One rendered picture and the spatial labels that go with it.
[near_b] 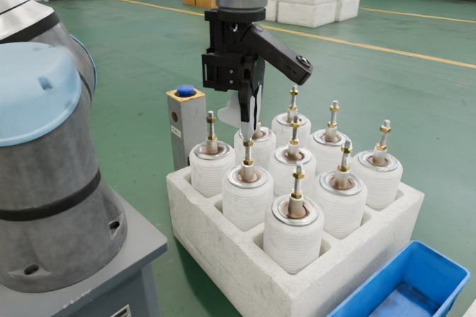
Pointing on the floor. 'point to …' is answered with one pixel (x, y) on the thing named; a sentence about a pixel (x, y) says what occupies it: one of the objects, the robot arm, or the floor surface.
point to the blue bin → (408, 286)
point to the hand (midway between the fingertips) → (251, 132)
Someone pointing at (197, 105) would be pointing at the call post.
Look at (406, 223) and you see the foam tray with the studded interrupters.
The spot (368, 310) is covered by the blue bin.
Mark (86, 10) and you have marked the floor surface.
